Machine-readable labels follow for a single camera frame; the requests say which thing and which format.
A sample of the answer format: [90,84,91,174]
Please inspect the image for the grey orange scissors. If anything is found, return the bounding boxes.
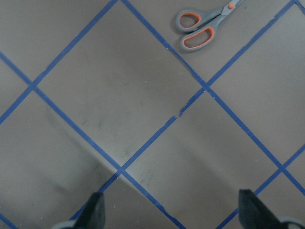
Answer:
[175,0,243,52]

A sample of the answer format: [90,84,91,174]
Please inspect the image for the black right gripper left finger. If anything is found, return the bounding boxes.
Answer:
[68,192,105,229]

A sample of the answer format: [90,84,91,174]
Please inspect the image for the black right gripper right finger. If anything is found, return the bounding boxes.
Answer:
[239,189,283,229]

